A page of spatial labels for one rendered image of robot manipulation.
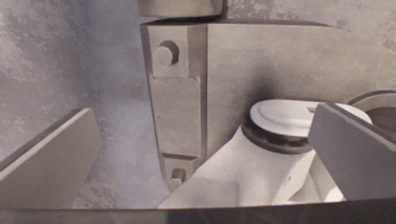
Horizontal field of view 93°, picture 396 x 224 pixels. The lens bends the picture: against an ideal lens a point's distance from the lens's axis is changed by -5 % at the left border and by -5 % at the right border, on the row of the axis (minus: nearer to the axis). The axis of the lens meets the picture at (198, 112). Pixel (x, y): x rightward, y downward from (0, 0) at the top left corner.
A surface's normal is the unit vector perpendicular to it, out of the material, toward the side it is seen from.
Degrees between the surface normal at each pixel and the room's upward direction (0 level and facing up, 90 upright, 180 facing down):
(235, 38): 0
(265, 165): 90
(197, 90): 0
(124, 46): 0
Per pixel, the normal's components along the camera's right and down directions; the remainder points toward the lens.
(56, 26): -0.18, 0.49
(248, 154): -0.01, -0.87
